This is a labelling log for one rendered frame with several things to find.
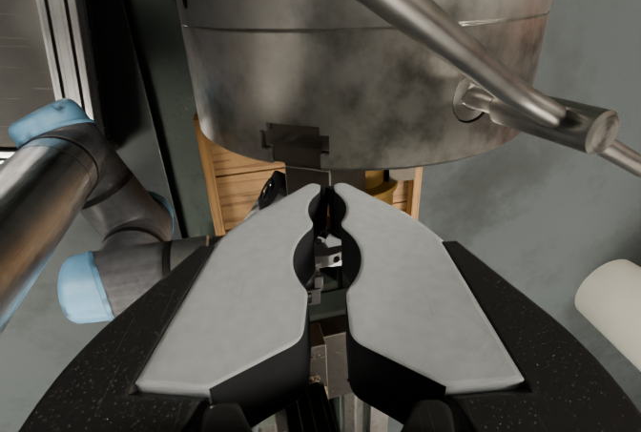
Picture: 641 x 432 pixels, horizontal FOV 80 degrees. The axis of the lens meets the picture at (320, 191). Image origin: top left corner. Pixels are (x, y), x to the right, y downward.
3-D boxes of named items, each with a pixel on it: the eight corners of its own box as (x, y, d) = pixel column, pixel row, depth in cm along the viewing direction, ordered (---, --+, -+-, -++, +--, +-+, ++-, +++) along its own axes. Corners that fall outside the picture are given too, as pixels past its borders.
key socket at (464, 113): (469, 74, 28) (500, 81, 26) (448, 117, 29) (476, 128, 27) (439, 56, 26) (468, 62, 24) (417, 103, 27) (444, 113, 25)
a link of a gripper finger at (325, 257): (353, 238, 47) (282, 250, 46) (353, 227, 47) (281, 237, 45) (365, 261, 43) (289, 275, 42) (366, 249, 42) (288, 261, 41)
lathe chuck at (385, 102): (165, 16, 43) (221, 46, 18) (401, 2, 54) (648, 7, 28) (181, 96, 47) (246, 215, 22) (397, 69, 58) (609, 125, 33)
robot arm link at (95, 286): (71, 236, 43) (42, 286, 36) (174, 222, 46) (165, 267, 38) (92, 290, 47) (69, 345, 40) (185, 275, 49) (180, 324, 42)
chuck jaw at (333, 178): (322, 84, 37) (262, 121, 27) (373, 86, 35) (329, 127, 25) (325, 187, 42) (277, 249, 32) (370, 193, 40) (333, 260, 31)
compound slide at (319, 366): (262, 334, 66) (265, 359, 62) (320, 321, 68) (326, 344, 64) (273, 408, 76) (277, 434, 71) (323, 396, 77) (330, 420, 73)
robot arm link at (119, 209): (140, 157, 52) (124, 195, 43) (186, 219, 58) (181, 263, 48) (88, 183, 52) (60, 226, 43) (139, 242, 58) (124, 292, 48)
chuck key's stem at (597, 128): (461, 79, 28) (630, 119, 18) (446, 108, 28) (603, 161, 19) (440, 68, 27) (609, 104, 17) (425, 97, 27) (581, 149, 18)
